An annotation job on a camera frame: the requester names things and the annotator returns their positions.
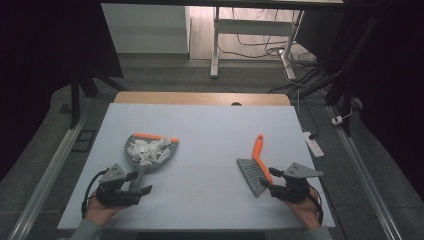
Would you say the person's right hand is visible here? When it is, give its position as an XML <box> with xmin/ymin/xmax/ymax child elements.
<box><xmin>282</xmin><ymin>187</ymin><xmax>322</xmax><ymax>231</ymax></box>

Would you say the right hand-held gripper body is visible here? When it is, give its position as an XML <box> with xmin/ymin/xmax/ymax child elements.
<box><xmin>269</xmin><ymin>162</ymin><xmax>325</xmax><ymax>203</ymax></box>

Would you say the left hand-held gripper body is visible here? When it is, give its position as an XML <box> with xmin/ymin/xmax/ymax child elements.
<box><xmin>95</xmin><ymin>163</ymin><xmax>143</xmax><ymax>207</ymax></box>

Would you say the person's left hand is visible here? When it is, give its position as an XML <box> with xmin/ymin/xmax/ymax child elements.
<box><xmin>82</xmin><ymin>191</ymin><xmax>130</xmax><ymax>228</ymax></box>

